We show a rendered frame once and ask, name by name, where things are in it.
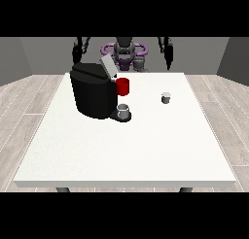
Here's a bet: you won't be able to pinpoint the black coffee machine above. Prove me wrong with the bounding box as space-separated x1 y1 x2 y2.
69 61 132 122

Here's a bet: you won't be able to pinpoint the pale grey machine lid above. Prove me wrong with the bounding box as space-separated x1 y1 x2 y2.
98 53 119 80

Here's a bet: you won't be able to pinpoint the red pod holder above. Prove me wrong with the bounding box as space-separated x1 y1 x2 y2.
115 77 130 97

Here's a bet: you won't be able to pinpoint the small grey cup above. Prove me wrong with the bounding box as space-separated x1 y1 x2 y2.
116 103 130 120

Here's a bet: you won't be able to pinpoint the small grey coffee pod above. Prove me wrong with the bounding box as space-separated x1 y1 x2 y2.
160 91 172 105

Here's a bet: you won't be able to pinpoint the grey robot trunk purple rings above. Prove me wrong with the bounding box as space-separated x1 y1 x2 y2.
100 37 151 73

